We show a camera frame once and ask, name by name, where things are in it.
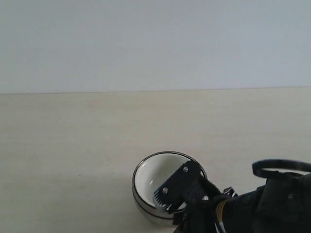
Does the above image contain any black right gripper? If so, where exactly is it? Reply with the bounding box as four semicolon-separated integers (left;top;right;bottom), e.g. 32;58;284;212
174;195;224;233

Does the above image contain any black flat ribbon cable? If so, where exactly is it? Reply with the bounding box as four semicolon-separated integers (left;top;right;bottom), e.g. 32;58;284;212
251;159;311;179

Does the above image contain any ribbed stainless steel bowl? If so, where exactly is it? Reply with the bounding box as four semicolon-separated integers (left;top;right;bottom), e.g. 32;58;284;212
132;151;197;226

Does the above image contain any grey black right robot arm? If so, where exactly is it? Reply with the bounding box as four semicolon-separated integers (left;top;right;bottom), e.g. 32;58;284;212
175;173;311;233

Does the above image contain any cream white plastic bowl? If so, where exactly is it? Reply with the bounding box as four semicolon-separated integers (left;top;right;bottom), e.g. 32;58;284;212
134;153;190;207

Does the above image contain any smooth stainless steel bowl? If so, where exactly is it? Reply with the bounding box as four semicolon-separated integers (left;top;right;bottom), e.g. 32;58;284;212
137;205;185;228

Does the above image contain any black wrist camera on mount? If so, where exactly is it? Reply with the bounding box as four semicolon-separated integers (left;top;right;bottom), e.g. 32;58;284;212
153;160;221;214

